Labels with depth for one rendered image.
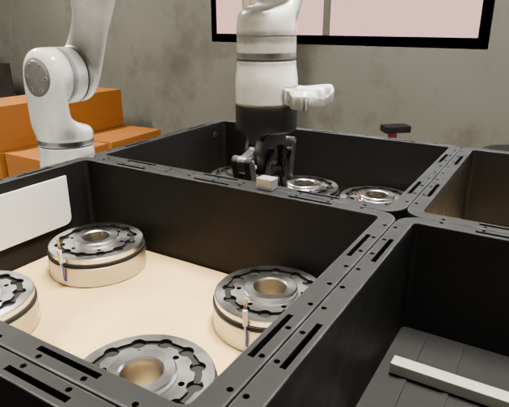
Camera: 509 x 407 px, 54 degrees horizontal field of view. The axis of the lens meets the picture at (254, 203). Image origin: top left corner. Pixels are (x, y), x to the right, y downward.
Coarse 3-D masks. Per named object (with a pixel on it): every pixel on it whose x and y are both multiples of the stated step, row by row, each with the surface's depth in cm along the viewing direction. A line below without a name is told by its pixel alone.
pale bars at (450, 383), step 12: (396, 360) 39; (408, 360) 39; (396, 372) 39; (408, 372) 39; (420, 372) 38; (432, 372) 38; (444, 372) 38; (432, 384) 38; (444, 384) 37; (456, 384) 37; (468, 384) 37; (480, 384) 37; (468, 396) 36; (480, 396) 36; (492, 396) 36; (504, 396) 36
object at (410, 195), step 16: (192, 128) 80; (304, 128) 80; (128, 144) 70; (144, 144) 70; (400, 144) 71; (416, 144) 70; (432, 144) 70; (112, 160) 62; (128, 160) 62; (448, 160) 61; (208, 176) 55; (224, 176) 55; (432, 176) 55; (288, 192) 50; (304, 192) 50; (416, 192) 50; (384, 208) 46; (400, 208) 46
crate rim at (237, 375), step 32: (96, 160) 61; (256, 192) 50; (384, 224) 42; (352, 256) 36; (320, 288) 32; (288, 320) 30; (32, 352) 26; (64, 352) 26; (256, 352) 27; (96, 384) 23; (128, 384) 23; (224, 384) 23
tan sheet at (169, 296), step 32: (160, 256) 59; (64, 288) 52; (96, 288) 52; (128, 288) 52; (160, 288) 52; (192, 288) 52; (64, 320) 46; (96, 320) 46; (128, 320) 46; (160, 320) 46; (192, 320) 46; (224, 352) 42
